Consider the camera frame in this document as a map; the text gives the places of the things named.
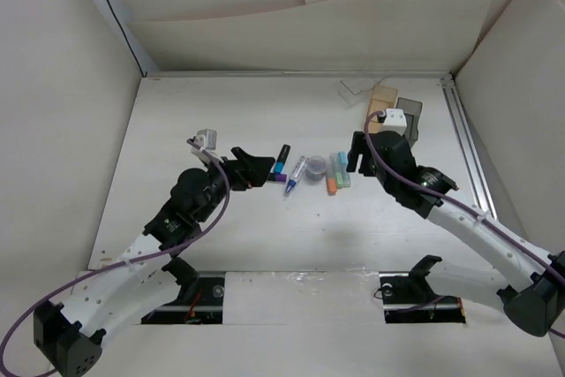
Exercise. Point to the clear blue glue pen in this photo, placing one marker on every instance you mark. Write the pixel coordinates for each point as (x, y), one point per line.
(296, 175)

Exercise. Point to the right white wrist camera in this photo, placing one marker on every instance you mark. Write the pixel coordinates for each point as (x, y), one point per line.
(395, 121)

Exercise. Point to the orange translucent container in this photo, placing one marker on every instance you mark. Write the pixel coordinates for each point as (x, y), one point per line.
(382, 99)

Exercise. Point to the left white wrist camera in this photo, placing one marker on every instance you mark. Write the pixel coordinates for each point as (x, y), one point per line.
(204, 140)

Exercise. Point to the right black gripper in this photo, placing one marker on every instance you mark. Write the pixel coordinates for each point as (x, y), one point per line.
(357, 147)

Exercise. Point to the orange highlighter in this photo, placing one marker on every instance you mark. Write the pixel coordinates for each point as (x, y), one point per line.
(330, 178)

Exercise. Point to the clear plastic container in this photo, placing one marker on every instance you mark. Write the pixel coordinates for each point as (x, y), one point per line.
(356, 90)

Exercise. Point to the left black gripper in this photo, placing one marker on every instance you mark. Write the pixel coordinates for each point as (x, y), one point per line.
(232, 166)

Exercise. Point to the grey translucent container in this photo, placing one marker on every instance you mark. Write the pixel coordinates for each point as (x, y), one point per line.
(412, 111)

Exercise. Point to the green highlighter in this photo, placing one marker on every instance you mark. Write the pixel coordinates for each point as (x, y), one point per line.
(338, 170)

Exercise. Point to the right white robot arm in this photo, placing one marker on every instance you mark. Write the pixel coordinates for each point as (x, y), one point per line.
(525, 282)

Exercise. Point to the black marker blue cap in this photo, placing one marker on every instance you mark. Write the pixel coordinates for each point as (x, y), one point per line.
(281, 159)

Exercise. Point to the black marker purple cap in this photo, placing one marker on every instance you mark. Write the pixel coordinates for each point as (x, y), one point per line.
(277, 178)

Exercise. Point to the blue highlighter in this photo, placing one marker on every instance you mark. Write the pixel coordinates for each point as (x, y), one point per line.
(343, 161)

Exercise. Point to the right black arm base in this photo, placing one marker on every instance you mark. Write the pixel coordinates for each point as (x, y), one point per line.
(407, 298)

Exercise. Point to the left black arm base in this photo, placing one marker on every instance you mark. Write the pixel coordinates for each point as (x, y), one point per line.
(198, 302)

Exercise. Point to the aluminium rail right side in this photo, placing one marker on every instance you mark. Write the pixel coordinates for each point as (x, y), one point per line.
(479, 186)

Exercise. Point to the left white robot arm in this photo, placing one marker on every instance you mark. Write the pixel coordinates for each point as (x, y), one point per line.
(72, 333)

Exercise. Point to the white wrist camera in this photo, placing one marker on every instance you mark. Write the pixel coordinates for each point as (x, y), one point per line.
(204, 140)
(395, 121)

